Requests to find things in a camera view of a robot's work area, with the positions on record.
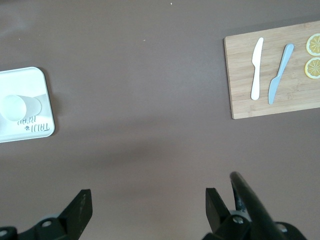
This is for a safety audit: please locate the white plastic knife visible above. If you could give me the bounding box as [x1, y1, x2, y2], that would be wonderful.
[250, 37, 265, 101]

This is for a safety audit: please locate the grey plastic knife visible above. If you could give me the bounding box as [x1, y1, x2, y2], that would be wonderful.
[267, 43, 295, 105]

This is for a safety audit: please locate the brown table cover mat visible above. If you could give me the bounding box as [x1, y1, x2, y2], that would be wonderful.
[0, 0, 320, 240]

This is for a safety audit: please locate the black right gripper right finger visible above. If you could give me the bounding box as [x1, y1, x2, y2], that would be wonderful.
[201, 187, 253, 240]

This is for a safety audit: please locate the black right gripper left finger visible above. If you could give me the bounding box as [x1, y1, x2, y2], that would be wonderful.
[0, 188, 94, 240]

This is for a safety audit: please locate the bamboo cutting board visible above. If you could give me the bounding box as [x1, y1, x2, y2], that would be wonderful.
[223, 20, 320, 120]

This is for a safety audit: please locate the white plastic cup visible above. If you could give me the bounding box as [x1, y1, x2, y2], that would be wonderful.
[0, 94, 43, 123]

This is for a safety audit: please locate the lemon slice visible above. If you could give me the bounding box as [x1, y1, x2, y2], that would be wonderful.
[306, 33, 320, 56]
[303, 57, 320, 80]

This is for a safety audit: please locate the white bear print tray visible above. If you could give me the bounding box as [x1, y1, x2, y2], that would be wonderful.
[0, 66, 56, 144]

